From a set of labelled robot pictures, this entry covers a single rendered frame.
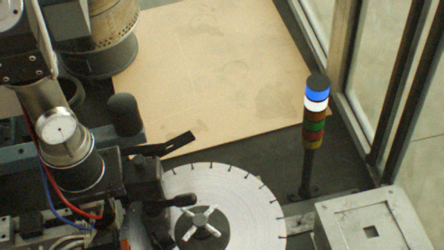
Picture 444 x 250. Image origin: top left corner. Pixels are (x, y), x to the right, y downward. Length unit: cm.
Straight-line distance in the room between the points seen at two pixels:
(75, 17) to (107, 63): 58
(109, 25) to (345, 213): 77
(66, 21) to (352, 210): 68
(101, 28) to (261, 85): 47
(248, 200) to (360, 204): 24
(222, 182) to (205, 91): 47
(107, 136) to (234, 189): 28
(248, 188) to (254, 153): 30
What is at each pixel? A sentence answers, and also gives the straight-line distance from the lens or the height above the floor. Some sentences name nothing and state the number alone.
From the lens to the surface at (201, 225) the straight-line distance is 104.
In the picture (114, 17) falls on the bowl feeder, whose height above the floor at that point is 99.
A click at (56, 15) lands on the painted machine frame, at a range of 103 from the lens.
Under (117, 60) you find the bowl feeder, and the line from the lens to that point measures 161.
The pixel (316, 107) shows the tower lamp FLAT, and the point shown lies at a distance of 105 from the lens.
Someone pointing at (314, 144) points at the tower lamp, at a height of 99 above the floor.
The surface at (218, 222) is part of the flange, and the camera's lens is 108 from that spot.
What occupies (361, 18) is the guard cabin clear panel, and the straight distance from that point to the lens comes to 130.
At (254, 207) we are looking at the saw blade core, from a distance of 111.
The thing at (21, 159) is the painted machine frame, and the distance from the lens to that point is 116.
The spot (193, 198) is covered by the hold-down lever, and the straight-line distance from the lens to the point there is 81.
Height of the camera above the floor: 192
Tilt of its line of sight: 52 degrees down
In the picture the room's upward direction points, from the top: 6 degrees counter-clockwise
